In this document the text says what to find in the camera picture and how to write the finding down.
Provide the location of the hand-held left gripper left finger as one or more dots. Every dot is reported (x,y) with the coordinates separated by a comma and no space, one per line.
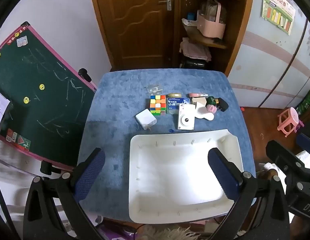
(91,172)

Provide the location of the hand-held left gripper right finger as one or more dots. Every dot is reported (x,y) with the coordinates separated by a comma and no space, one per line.
(220,173)

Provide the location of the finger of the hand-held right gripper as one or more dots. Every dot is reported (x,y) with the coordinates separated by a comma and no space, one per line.
(307,141)
(282,157)

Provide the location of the white plastic tray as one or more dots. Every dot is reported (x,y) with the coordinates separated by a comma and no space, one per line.
(175,175)

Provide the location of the white toy camera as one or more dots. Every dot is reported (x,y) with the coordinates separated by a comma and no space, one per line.
(186,120)

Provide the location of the small pink plastic item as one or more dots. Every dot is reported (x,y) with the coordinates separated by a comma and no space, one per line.
(211,108)

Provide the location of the black power adapter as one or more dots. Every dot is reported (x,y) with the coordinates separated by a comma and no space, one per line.
(222,104)

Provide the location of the white charger plug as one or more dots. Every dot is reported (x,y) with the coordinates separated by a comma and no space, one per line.
(145,118)

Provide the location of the colourful puzzle cube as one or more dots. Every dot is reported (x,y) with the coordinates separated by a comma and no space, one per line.
(157,105)

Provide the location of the pink plastic stool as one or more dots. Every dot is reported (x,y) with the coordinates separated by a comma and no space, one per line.
(289,122)

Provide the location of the green printed bag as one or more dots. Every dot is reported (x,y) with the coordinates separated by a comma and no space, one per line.
(306,105)

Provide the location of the black chalkboard foot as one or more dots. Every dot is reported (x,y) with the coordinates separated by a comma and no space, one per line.
(48,167)

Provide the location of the white spoon-shaped plastic piece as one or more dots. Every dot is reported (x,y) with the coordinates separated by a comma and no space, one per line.
(202,114)

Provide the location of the green small bottle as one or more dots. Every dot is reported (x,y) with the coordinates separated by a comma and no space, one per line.
(212,100)

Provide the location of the beige small box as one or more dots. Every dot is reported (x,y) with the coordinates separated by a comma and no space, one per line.
(198,100)

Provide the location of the pink framed green chalkboard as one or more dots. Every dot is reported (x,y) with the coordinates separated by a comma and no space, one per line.
(39,115)

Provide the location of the beige fluffy rug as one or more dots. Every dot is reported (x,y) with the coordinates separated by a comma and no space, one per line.
(170,233)

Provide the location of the pink tube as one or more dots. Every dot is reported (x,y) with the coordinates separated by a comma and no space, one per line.
(197,95)

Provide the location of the gold round lid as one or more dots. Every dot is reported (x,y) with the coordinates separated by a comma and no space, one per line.
(175,95)

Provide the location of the pale striped wardrobe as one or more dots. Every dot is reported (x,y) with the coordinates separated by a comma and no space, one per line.
(267,60)

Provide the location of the black chalkboard knob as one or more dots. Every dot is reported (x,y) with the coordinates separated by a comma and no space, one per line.
(85,74)

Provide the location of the clear plastic bag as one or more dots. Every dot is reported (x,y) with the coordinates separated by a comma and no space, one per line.
(153,88)

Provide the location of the dark glossy container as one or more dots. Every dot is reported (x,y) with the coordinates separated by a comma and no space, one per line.
(193,63)

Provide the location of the pink folded cloth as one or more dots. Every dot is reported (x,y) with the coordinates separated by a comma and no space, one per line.
(195,50)

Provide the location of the brown wooden corner shelf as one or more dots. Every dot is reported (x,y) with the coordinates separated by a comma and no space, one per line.
(235,17)

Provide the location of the brown wooden door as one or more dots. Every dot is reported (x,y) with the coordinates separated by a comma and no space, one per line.
(140,30)

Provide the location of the blue small jar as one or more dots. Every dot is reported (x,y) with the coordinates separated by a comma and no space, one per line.
(192,16)

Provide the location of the wall poster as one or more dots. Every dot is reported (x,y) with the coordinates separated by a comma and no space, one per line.
(277,8)

